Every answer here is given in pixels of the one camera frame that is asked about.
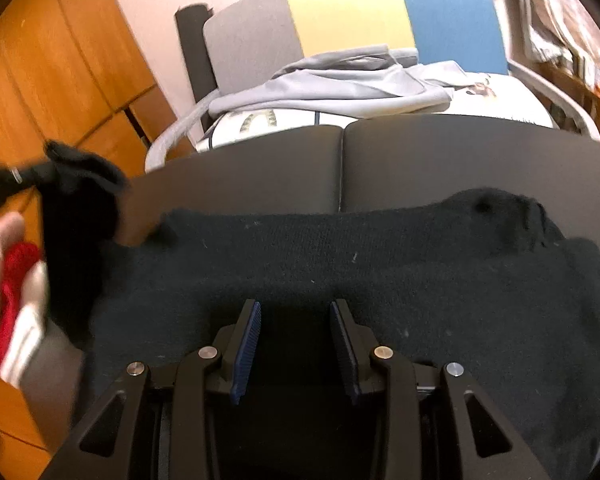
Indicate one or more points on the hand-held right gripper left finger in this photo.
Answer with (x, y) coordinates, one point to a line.
(247, 355)

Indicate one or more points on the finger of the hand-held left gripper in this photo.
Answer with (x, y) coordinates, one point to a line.
(27, 175)

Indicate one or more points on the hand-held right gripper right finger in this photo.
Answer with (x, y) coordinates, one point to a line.
(343, 355)

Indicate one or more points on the black sweater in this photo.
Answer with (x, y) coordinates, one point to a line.
(430, 270)

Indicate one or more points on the pink folded cloth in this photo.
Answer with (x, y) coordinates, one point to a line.
(0, 250)

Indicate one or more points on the red folded cloth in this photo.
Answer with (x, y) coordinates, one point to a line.
(17, 270)

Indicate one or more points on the white folded cloth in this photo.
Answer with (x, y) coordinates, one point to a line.
(30, 320)

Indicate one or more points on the white cloth with grey print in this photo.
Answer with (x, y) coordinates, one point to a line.
(240, 125)

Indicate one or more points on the grey hoodie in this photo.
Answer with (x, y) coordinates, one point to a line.
(330, 90)

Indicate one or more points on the grey yellow blue chair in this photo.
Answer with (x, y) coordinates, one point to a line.
(345, 15)

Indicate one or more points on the striped hanging bedding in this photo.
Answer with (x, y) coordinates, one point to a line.
(550, 10)

